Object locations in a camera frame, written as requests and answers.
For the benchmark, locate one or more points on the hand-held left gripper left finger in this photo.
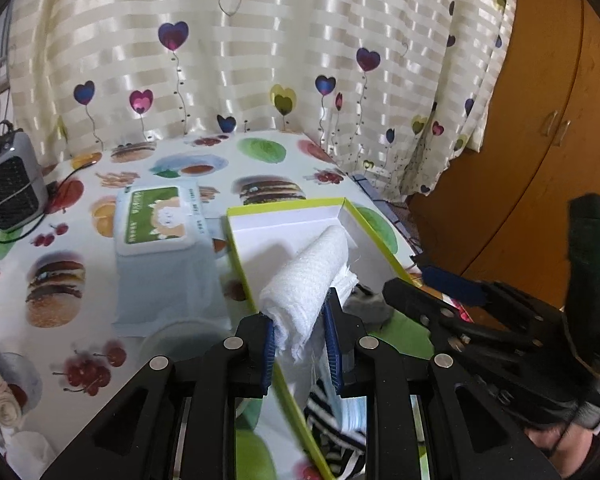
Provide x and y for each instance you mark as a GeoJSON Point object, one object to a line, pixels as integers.
{"type": "Point", "coordinates": [267, 355]}

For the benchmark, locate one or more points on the beige towel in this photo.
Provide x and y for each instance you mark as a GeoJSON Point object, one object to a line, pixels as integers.
{"type": "Point", "coordinates": [0, 400]}

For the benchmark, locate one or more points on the shallow green cardboard box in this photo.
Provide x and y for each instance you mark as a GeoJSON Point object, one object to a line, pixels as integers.
{"type": "Point", "coordinates": [280, 230]}

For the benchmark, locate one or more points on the white towel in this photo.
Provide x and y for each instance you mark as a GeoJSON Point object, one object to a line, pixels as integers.
{"type": "Point", "coordinates": [305, 280]}

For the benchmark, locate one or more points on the wooden cabinet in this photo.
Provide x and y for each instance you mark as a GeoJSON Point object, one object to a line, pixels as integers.
{"type": "Point", "coordinates": [530, 135]}

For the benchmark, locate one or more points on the person's right hand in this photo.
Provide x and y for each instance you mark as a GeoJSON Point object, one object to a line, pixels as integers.
{"type": "Point", "coordinates": [550, 442]}

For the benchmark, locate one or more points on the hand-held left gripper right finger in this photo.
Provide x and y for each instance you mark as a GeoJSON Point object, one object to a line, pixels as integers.
{"type": "Point", "coordinates": [332, 350]}

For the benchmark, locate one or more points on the wet wipes pack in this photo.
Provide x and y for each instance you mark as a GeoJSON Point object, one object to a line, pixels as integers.
{"type": "Point", "coordinates": [155, 215]}

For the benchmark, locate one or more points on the black white striped sock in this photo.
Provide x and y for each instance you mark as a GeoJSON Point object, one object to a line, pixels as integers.
{"type": "Point", "coordinates": [325, 425]}

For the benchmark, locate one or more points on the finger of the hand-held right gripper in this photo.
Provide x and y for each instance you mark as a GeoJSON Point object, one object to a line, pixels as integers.
{"type": "Point", "coordinates": [450, 282]}
{"type": "Point", "coordinates": [430, 310]}

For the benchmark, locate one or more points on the heart print curtain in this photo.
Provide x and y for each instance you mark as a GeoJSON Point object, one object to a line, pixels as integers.
{"type": "Point", "coordinates": [230, 60]}

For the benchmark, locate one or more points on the grey space heater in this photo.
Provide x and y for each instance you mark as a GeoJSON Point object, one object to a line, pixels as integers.
{"type": "Point", "coordinates": [10, 185]}

